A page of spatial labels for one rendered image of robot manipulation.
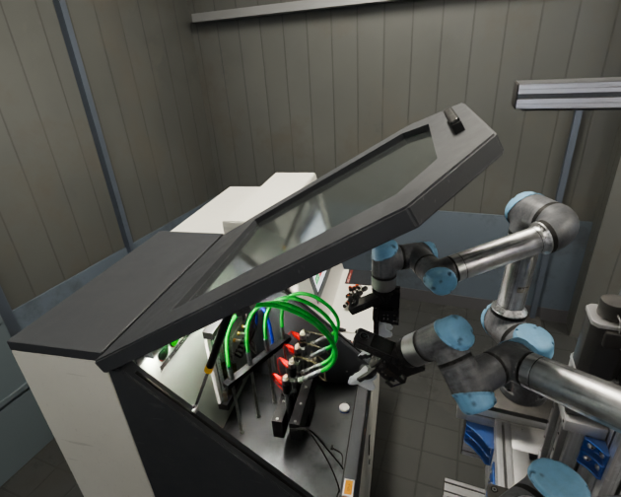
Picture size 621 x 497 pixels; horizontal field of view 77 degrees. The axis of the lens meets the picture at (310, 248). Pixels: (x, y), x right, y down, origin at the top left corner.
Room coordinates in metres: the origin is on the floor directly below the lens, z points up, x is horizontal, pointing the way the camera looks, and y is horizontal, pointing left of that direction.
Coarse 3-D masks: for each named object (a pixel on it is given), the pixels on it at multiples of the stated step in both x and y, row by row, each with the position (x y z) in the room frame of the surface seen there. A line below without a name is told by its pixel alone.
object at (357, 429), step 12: (360, 396) 1.07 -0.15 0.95; (360, 408) 1.02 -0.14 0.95; (360, 420) 0.97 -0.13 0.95; (360, 432) 0.92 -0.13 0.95; (348, 444) 0.88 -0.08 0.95; (360, 444) 0.87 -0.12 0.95; (348, 456) 0.83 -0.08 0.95; (360, 456) 0.85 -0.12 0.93; (348, 468) 0.79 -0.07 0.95; (360, 468) 0.85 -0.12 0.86; (360, 480) 0.85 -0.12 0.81
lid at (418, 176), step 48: (384, 144) 1.20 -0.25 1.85; (432, 144) 0.91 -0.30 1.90; (480, 144) 0.64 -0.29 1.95; (336, 192) 1.02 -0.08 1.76; (384, 192) 0.75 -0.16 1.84; (432, 192) 0.57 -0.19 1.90; (240, 240) 1.16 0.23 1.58; (288, 240) 0.84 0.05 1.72; (336, 240) 0.58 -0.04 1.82; (384, 240) 0.56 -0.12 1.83; (192, 288) 0.87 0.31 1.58; (240, 288) 0.63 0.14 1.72; (144, 336) 0.69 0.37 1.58
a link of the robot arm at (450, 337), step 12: (432, 324) 0.68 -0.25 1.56; (444, 324) 0.65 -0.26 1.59; (456, 324) 0.64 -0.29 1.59; (468, 324) 0.66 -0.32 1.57; (420, 336) 0.68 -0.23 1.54; (432, 336) 0.65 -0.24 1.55; (444, 336) 0.63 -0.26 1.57; (456, 336) 0.62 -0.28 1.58; (468, 336) 0.63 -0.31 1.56; (420, 348) 0.66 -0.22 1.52; (432, 348) 0.65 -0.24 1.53; (444, 348) 0.63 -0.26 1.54; (456, 348) 0.62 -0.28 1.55; (468, 348) 0.63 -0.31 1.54; (432, 360) 0.66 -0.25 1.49; (444, 360) 0.62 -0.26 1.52
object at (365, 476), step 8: (368, 416) 1.13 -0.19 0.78; (368, 424) 1.13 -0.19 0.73; (368, 432) 1.13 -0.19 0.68; (368, 440) 1.14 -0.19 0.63; (368, 448) 1.14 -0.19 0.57; (368, 456) 1.14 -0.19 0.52; (368, 464) 1.15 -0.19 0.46; (368, 472) 1.15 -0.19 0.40; (368, 480) 1.15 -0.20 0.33; (360, 488) 0.84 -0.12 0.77; (368, 488) 1.16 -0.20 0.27; (360, 496) 0.84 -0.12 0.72; (368, 496) 1.16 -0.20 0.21
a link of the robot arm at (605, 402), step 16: (496, 352) 0.65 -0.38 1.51; (512, 352) 0.64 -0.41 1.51; (528, 352) 0.63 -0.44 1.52; (512, 368) 0.61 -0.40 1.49; (528, 368) 0.59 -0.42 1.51; (544, 368) 0.58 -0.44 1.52; (560, 368) 0.56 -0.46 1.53; (528, 384) 0.58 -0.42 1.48; (544, 384) 0.55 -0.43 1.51; (560, 384) 0.53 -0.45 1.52; (576, 384) 0.52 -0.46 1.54; (592, 384) 0.51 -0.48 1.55; (608, 384) 0.50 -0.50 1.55; (560, 400) 0.52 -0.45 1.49; (576, 400) 0.50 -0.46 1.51; (592, 400) 0.48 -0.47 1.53; (608, 400) 0.47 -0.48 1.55; (592, 416) 0.47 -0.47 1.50; (608, 416) 0.46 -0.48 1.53
